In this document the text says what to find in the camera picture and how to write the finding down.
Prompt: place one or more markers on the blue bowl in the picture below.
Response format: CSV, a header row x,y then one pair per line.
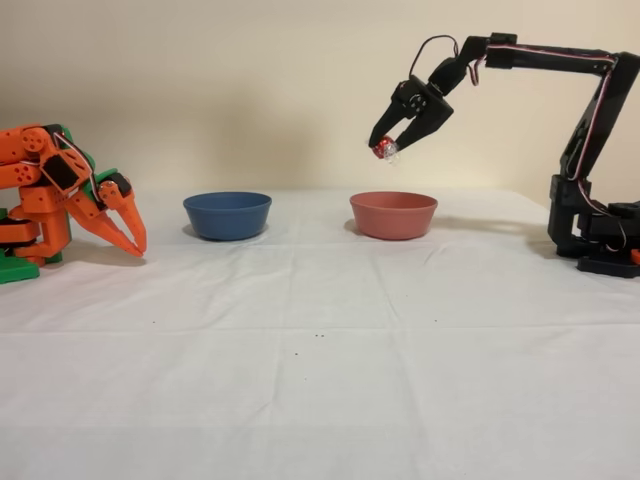
x,y
227,217

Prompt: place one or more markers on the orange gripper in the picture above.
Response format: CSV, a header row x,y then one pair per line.
x,y
111,201

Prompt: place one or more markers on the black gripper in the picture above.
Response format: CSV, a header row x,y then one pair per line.
x,y
419,111

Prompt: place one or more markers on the white tablecloth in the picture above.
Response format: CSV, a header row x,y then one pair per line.
x,y
300,375

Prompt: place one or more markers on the red bowl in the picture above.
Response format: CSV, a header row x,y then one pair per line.
x,y
392,217

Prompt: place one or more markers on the red candy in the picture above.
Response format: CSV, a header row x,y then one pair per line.
x,y
384,148

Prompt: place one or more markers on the green arm base plate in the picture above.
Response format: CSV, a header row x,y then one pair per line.
x,y
17,272

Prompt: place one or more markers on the small orange clamp knob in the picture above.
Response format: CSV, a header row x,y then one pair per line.
x,y
636,255

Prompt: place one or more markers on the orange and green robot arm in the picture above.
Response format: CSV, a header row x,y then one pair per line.
x,y
35,200

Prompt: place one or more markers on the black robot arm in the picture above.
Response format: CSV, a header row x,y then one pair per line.
x,y
605,105

